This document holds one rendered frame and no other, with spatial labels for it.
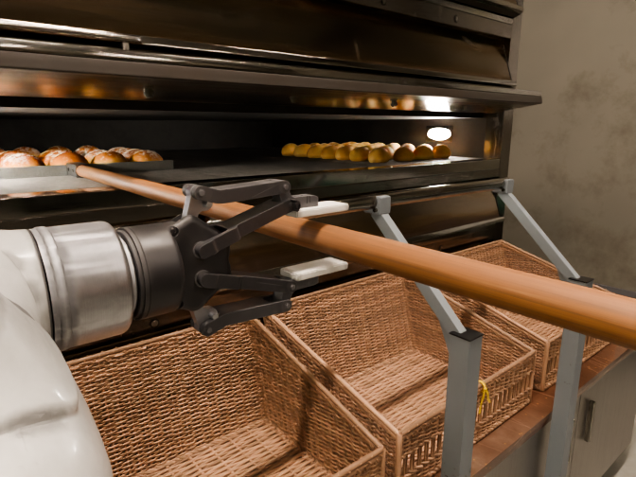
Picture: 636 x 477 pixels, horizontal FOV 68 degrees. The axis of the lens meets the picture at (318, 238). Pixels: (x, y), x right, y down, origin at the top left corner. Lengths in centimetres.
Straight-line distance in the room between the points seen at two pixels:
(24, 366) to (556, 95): 421
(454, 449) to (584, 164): 343
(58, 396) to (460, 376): 76
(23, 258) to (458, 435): 78
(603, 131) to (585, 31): 74
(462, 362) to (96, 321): 66
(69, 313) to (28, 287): 3
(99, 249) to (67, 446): 19
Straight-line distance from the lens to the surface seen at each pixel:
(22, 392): 20
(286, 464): 114
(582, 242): 427
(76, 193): 104
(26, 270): 35
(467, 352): 87
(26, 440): 20
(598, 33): 425
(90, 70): 89
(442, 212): 176
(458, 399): 92
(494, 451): 126
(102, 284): 36
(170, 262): 38
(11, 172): 139
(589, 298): 34
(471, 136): 212
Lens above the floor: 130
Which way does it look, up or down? 13 degrees down
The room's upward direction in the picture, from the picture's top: straight up
